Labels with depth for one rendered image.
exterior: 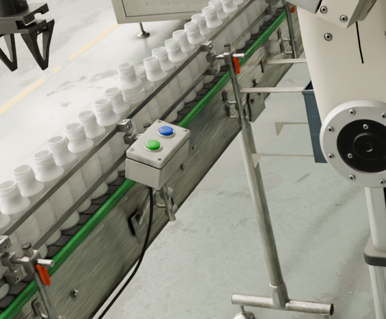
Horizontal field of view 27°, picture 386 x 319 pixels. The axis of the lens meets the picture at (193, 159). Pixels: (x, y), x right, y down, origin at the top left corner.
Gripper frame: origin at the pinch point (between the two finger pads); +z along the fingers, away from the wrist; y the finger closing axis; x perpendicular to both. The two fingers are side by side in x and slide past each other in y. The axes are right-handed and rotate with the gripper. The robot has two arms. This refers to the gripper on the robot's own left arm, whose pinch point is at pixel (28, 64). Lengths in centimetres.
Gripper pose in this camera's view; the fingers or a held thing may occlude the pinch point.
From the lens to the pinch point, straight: 132.2
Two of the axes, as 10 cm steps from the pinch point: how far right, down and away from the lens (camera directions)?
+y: 8.9, 0.2, -4.6
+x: 4.2, -4.9, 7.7
